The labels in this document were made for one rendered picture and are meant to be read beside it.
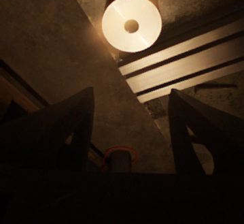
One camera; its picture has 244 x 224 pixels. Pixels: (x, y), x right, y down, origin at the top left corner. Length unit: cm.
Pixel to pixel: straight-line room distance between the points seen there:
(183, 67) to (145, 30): 7
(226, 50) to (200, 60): 3
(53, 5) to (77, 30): 17
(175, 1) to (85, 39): 108
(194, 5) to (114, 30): 9
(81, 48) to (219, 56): 114
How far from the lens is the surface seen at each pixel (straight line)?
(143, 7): 18
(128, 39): 20
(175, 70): 24
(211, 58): 24
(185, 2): 24
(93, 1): 23
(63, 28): 129
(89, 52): 134
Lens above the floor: 110
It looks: 44 degrees down
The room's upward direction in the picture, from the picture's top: 177 degrees counter-clockwise
